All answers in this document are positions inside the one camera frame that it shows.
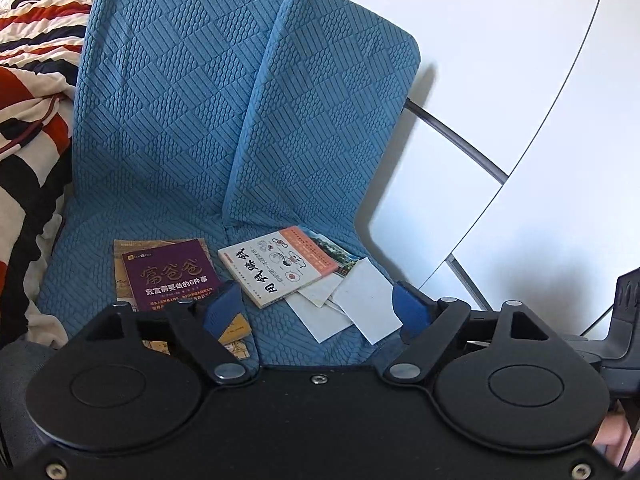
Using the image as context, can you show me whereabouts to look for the notebook with photo cover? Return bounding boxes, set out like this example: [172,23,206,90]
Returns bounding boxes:
[300,226,362,279]

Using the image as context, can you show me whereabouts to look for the book with painting cover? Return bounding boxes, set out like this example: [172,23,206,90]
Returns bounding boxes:
[113,238,252,361]

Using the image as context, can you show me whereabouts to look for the blue textured floor chair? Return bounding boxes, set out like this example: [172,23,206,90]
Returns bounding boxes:
[220,0,421,366]
[37,0,286,366]

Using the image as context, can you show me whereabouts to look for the white and orange book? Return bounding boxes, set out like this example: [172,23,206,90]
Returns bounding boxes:
[218,227,341,310]

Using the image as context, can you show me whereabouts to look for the purple book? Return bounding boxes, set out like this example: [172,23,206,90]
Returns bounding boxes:
[121,238,227,314]

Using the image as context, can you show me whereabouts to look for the white wardrobe panel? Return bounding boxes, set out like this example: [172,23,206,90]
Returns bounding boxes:
[450,0,640,336]

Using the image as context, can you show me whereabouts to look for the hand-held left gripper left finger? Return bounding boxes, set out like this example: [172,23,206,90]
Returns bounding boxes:
[75,280,253,387]

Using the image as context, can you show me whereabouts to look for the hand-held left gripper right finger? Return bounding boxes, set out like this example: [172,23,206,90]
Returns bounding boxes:
[382,280,571,387]

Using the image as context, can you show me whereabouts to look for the grey metal bar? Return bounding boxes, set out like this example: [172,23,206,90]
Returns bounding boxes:
[446,254,495,311]
[404,99,510,184]

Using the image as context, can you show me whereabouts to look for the red black striped blanket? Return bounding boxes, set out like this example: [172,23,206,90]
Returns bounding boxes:
[0,0,96,348]

